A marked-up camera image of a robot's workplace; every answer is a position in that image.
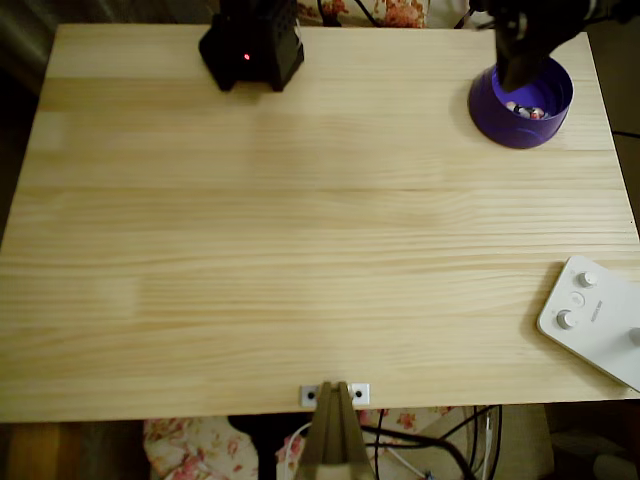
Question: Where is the candy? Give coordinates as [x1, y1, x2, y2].
[504, 101, 550, 122]

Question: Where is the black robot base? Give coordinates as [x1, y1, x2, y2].
[198, 0, 306, 93]

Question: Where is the purple plastic bowl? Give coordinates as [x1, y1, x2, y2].
[467, 54, 575, 150]

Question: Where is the pink floral fabric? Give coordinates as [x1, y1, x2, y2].
[317, 0, 432, 29]
[142, 405, 456, 480]

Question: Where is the white lamp base with knobs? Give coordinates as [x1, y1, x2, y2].
[536, 254, 640, 394]

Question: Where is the black power cable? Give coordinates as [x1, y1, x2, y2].
[322, 0, 384, 29]

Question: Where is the white cable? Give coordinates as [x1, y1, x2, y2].
[274, 422, 426, 480]

